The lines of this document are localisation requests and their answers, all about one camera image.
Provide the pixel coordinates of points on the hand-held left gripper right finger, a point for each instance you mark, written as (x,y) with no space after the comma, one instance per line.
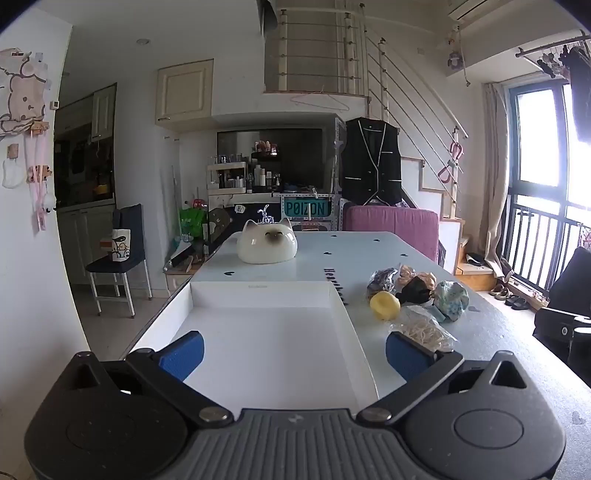
(406,355)

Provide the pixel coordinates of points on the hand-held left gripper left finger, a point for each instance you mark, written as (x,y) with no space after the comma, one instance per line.
(184,353)

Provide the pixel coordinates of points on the clear bag of rubber bands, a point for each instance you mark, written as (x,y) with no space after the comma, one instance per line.
(422,330)

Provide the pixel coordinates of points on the black scrunchie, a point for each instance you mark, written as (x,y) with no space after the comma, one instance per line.
(415,291)

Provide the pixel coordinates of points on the blue green scrunchie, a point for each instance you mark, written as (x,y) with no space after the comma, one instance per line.
(451,300)

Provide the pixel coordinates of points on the white cardboard box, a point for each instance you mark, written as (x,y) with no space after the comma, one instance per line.
(258,341)

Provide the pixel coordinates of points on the beige scrunchie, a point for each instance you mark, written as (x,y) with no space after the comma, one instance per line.
(408,273)

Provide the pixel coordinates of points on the beige sandals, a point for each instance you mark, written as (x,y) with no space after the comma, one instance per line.
(498,291)

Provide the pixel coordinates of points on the white printed tote bag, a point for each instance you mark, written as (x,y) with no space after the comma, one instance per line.
(121,247)

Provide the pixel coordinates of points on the black sandals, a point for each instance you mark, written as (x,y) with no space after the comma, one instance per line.
(518,302)

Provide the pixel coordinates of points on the pink chair back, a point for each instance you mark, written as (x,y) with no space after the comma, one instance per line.
(392,228)

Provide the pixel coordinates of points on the green plastic bag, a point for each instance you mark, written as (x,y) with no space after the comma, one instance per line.
(191,221)

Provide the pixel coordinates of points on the white ceramic cat head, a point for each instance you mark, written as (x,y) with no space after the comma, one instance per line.
(263,244)

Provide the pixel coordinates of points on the dark cat face bag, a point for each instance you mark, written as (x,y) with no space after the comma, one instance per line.
(220,224)

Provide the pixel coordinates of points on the black storage box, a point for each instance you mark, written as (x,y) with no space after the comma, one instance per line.
(249,213)

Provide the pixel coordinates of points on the wooden staircase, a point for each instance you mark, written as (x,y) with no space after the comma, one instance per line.
(445,203)

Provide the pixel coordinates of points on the blue balloon dog figurine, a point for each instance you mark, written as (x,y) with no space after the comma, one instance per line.
(265,214)

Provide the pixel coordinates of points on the black balcony railing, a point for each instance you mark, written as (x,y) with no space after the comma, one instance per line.
(540,240)

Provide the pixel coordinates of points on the teal sign plate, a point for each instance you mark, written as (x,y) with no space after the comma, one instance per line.
(307,207)

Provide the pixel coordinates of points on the black chair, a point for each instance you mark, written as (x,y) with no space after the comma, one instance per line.
(570,281)

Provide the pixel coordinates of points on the white cosmetics rack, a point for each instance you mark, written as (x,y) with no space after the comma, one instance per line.
(226,177)

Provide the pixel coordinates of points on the black vest with white trim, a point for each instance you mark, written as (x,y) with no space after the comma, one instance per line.
(369,161)

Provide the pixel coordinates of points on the beige curtain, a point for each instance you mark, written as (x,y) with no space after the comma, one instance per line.
(496,175)

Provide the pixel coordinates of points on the balcony flower plant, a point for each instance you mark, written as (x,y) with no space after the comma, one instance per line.
(586,236)

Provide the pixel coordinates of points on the black television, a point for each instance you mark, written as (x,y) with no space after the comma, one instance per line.
(295,157)

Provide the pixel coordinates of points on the white mitten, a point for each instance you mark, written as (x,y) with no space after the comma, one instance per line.
(11,174)

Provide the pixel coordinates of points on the cream cabinet door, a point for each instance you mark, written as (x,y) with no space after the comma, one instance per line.
(184,90)

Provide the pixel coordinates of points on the hanging plush charm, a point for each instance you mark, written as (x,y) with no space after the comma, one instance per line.
(456,57)

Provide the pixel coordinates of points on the metal stair railing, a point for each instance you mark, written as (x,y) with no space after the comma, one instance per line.
(351,50)

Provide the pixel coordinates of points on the dark hanging garment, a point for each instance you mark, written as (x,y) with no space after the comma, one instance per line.
(579,92)

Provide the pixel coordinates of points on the clothes drying rod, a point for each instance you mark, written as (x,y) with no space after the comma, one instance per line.
(549,46)

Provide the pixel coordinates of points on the white air conditioner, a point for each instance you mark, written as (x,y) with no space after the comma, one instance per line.
(466,8)

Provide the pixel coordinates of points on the cat printed wall cloth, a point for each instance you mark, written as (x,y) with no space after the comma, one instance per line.
(21,92)

